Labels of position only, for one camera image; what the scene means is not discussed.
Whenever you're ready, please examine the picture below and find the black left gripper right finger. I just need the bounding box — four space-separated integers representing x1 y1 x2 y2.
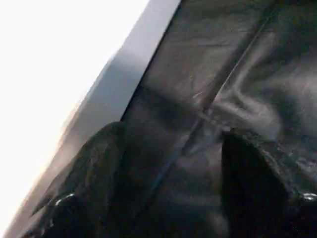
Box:
221 134 317 238

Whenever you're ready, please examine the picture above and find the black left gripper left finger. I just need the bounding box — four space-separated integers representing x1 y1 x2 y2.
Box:
24 121 130 238

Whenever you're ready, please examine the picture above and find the white plastic table top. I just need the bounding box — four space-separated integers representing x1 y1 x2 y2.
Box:
0 0 182 238

